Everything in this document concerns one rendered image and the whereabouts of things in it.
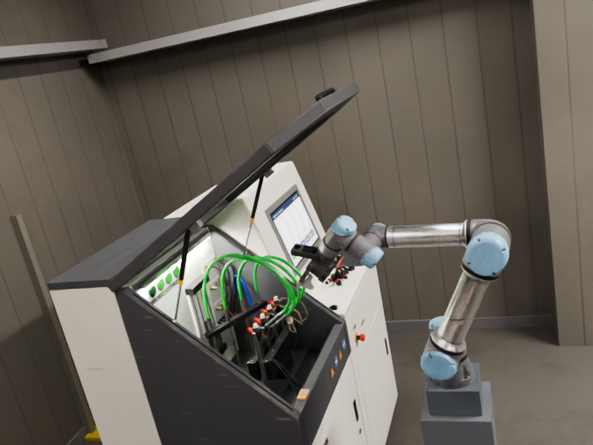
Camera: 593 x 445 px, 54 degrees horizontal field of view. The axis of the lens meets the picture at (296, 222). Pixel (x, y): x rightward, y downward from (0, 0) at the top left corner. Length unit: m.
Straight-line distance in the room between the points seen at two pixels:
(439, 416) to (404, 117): 2.23
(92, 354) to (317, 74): 2.44
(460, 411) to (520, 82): 2.27
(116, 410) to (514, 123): 2.82
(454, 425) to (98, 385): 1.31
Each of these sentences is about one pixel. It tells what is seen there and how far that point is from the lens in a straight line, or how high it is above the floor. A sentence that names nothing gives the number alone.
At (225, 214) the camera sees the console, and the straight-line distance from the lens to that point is 2.59.
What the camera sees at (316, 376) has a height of 0.95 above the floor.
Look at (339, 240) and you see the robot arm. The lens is 1.89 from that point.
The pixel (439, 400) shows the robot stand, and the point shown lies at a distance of 2.18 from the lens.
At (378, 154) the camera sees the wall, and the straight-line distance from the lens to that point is 3.99.
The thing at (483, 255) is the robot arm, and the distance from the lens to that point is 1.76.
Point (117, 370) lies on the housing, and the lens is 2.29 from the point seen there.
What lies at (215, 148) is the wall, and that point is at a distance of 4.33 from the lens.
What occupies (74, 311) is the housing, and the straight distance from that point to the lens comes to 2.26.
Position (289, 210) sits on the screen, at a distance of 2.90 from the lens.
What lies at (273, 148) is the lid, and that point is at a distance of 1.64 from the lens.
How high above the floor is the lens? 2.12
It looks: 16 degrees down
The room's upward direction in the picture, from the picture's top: 12 degrees counter-clockwise
